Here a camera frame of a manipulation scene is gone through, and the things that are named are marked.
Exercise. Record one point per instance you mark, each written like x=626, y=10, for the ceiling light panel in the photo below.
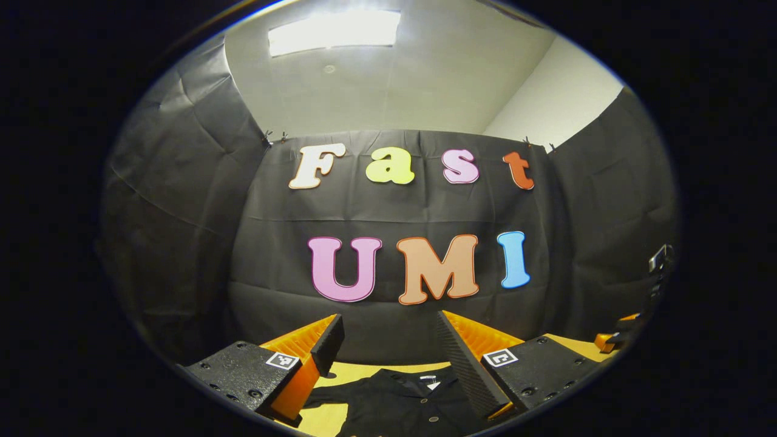
x=334, y=31

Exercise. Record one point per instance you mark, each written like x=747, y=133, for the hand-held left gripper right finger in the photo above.
x=464, y=364

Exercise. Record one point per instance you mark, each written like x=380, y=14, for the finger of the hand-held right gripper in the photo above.
x=607, y=343
x=630, y=320

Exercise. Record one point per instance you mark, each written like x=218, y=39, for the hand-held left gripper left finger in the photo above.
x=328, y=343

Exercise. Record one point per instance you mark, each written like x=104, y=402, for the black backdrop cloth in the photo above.
x=273, y=255

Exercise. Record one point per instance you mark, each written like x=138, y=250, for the black collared button shirt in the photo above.
x=394, y=406

